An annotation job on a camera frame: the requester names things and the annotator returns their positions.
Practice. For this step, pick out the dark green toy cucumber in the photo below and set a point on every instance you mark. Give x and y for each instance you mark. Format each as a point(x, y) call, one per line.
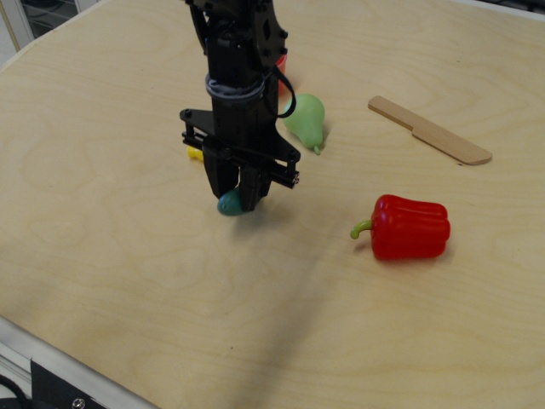
point(229, 204)

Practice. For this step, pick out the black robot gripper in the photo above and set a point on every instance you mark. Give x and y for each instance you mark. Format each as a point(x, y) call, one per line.
point(233, 135)

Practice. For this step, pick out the yellow toy banana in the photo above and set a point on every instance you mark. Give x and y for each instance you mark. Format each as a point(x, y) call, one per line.
point(194, 153)

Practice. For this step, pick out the light green toy pear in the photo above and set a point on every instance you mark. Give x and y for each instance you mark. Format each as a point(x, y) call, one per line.
point(306, 121)

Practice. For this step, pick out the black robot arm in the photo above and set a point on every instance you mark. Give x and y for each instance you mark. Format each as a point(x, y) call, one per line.
point(242, 41)

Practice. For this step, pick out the aluminium table frame rail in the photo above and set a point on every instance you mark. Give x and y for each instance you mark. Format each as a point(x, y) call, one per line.
point(19, 347)

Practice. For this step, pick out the red plastic cup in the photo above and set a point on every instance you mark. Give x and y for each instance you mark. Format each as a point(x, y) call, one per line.
point(282, 72)

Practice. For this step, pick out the red toy bell pepper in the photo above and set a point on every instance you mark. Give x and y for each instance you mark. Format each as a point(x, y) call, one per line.
point(405, 228)

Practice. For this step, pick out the black metal bracket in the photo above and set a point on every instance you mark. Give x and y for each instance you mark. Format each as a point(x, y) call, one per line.
point(52, 391)

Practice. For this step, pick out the wooden toy knife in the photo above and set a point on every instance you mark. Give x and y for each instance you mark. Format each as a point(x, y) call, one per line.
point(432, 134)

